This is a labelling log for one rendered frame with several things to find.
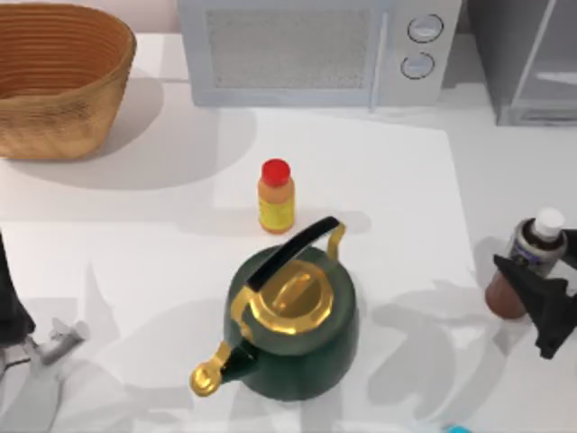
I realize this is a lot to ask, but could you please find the pale microwave oven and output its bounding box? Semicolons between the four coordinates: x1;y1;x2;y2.
176;0;463;109

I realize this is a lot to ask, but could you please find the round microwave knob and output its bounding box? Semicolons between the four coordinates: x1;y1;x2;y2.
407;13;444;41
399;51;436;80

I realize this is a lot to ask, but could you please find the grey cabinet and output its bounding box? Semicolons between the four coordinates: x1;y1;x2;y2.
466;0;577;128

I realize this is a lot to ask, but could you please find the orange bottle with red cap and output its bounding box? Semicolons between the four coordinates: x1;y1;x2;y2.
257;158;298;235

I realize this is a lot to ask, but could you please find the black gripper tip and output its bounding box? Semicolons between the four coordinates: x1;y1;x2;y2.
0;228;37;347

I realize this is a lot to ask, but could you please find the brown bottle with white cap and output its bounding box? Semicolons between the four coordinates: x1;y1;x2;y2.
484;207;567;319

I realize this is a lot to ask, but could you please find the green and gold kettle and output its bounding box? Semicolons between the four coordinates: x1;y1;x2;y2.
188;216;362;402

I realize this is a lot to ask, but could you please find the woven wicker basket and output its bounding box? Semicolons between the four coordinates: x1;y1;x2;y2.
0;3;138;161

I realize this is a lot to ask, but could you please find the microwave door handle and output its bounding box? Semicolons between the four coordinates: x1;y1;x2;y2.
369;10;389;113

